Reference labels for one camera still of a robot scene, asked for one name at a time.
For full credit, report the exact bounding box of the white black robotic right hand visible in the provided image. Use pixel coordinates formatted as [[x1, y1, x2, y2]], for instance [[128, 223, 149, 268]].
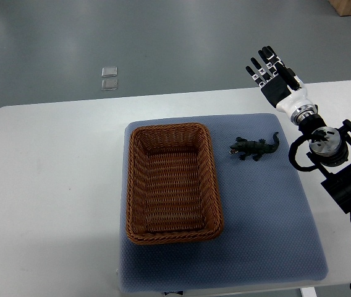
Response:
[[246, 46, 318, 125]]

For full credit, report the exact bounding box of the dark toy crocodile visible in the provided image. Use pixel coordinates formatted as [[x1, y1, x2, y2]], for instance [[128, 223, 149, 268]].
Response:
[[229, 132, 280, 161]]

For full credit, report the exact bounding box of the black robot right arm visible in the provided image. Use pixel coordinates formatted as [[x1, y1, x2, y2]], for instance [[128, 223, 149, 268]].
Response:
[[289, 104, 351, 222]]

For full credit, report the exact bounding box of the brown wicker basket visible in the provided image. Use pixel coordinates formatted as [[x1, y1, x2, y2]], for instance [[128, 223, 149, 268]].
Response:
[[125, 123, 224, 245]]

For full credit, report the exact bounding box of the blue-grey foam mat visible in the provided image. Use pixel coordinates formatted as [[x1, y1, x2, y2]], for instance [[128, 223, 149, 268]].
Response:
[[118, 113, 328, 293]]

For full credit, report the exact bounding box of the upper floor outlet plate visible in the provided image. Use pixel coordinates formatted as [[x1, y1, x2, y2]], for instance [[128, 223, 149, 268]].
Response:
[[101, 66, 117, 77]]

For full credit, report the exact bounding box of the white table leg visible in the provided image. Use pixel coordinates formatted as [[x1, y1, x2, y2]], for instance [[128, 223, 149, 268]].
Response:
[[300, 286, 318, 297]]

